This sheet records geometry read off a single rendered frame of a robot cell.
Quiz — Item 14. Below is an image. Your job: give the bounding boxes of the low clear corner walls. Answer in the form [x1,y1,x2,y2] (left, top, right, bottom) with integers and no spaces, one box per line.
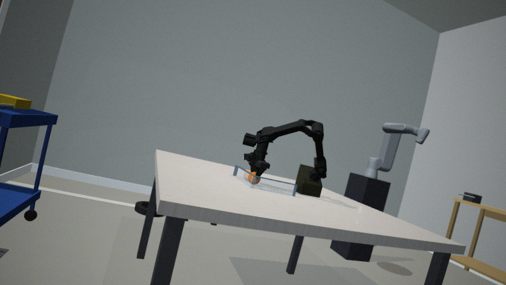
[233,166,297,196]

